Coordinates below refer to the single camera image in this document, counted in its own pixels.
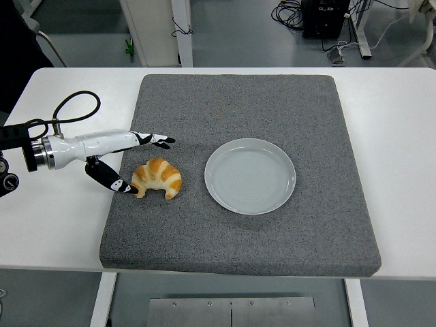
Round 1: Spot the grey felt mat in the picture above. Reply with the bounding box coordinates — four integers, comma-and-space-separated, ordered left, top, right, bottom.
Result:
99, 74, 382, 277

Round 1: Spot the white chair base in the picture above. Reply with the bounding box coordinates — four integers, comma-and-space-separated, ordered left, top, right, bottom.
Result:
396, 0, 436, 68

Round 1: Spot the thin black hanging cable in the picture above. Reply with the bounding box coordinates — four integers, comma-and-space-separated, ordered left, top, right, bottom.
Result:
170, 16, 194, 38

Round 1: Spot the white desk leg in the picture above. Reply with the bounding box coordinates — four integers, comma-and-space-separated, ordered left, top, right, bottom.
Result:
347, 0, 372, 59

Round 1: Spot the light grey round plate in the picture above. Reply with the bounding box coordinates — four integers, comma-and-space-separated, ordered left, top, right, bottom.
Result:
204, 137, 297, 216

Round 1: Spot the black computer case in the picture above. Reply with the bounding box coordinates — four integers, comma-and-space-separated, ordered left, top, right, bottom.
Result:
301, 0, 352, 39

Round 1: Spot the black cable bundle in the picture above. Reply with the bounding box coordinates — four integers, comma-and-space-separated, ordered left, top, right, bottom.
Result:
270, 0, 305, 31

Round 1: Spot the white table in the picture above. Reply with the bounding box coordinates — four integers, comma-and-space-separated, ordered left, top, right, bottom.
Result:
0, 67, 436, 327

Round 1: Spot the white cable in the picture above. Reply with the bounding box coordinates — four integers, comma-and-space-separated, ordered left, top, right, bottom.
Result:
337, 13, 409, 52

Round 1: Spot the white cabinet panel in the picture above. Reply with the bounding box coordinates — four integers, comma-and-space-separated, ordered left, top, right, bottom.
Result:
119, 0, 194, 68

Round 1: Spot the grey foot pedal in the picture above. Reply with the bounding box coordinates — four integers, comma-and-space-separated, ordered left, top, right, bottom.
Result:
326, 47, 347, 65

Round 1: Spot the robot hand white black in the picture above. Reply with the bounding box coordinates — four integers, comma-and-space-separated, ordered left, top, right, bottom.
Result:
47, 129, 176, 196

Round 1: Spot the person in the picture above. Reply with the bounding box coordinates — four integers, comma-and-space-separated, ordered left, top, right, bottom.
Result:
0, 0, 55, 115

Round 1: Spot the croissant bread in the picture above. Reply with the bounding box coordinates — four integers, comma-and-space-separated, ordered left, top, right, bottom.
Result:
131, 157, 183, 200

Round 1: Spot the grey metal plate with screws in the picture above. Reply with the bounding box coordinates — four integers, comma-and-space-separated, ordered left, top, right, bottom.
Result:
146, 296, 318, 327

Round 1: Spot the white tube frame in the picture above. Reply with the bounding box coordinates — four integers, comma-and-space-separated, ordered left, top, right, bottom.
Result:
35, 29, 68, 68

